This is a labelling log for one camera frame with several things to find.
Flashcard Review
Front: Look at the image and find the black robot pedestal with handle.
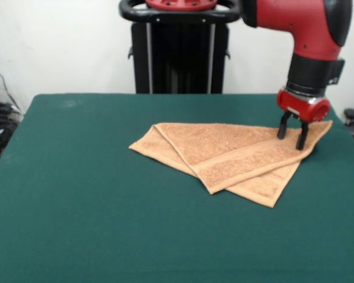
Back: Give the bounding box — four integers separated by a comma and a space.
119, 0, 244, 94

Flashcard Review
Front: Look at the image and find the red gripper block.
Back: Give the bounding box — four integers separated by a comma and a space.
276, 88, 332, 150

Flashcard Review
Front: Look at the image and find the thin grey wall cable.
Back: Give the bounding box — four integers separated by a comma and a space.
0, 55, 21, 111

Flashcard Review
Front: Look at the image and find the dark green table cloth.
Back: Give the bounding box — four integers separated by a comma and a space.
0, 93, 354, 283

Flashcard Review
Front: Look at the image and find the orange terry towel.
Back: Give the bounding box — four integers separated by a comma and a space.
129, 120, 333, 209

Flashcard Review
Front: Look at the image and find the black cable bundle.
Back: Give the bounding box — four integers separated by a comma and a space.
0, 101, 24, 160

